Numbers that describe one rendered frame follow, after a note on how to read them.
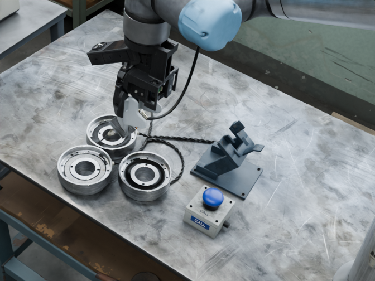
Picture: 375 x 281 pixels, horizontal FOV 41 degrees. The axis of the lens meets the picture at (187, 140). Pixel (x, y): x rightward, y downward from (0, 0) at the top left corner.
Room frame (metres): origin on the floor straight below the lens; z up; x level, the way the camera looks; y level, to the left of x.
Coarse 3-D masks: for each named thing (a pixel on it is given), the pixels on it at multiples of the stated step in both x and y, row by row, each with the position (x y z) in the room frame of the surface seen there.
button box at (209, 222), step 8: (200, 192) 0.62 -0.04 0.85; (192, 200) 0.60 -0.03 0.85; (200, 200) 0.60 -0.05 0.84; (224, 200) 0.61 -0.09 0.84; (232, 200) 0.62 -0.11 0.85; (192, 208) 0.58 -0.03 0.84; (200, 208) 0.58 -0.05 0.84; (208, 208) 0.58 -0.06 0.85; (216, 208) 0.59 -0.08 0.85; (224, 208) 0.59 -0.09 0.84; (232, 208) 0.61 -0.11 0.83; (184, 216) 0.58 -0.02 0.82; (192, 216) 0.57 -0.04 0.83; (200, 216) 0.57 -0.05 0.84; (208, 216) 0.57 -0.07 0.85; (216, 216) 0.57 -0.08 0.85; (224, 216) 0.57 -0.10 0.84; (192, 224) 0.57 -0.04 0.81; (200, 224) 0.56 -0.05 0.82; (208, 224) 0.56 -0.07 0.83; (216, 224) 0.55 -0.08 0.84; (224, 224) 0.58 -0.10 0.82; (208, 232) 0.56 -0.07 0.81; (216, 232) 0.55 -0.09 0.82
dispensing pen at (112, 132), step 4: (140, 112) 0.68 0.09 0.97; (144, 112) 0.68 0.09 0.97; (116, 116) 0.70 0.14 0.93; (144, 116) 0.67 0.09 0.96; (112, 128) 0.70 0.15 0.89; (108, 132) 0.70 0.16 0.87; (112, 132) 0.69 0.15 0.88; (116, 132) 0.69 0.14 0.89; (108, 136) 0.70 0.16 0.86; (100, 140) 0.71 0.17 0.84
